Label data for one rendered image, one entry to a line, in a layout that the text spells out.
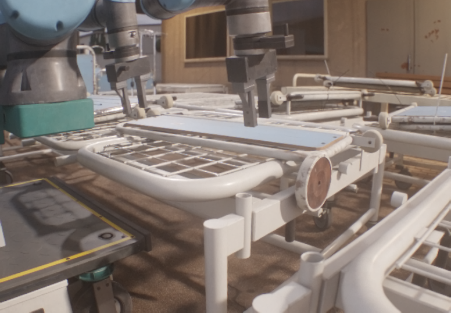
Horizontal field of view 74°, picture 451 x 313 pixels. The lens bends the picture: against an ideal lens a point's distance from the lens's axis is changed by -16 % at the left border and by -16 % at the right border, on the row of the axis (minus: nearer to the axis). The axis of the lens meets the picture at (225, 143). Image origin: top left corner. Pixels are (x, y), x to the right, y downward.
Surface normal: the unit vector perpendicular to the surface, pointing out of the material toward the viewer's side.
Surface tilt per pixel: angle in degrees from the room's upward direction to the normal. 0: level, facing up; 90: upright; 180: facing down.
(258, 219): 90
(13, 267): 0
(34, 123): 90
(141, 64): 90
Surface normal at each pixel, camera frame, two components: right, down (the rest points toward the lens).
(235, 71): -0.58, 0.35
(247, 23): -0.09, 0.36
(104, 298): 0.74, 0.13
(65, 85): 0.80, -0.24
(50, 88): 0.57, -0.18
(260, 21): 0.44, 0.28
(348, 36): -0.67, 0.15
